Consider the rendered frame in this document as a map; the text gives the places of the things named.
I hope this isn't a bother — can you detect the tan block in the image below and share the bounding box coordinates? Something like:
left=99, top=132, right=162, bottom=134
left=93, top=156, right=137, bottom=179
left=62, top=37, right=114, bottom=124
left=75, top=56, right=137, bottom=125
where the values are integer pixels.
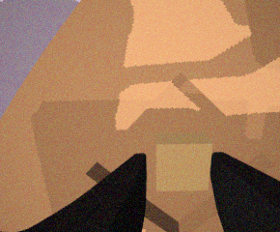
left=155, top=132, right=212, bottom=192

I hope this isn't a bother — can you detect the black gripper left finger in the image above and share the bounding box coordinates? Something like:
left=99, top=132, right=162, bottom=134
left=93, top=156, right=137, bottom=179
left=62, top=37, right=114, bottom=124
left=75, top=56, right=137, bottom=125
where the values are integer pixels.
left=20, top=154, right=148, bottom=232

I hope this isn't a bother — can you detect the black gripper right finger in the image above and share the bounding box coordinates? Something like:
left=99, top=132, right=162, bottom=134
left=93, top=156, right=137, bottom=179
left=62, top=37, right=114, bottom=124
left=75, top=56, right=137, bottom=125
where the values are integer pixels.
left=210, top=152, right=280, bottom=232

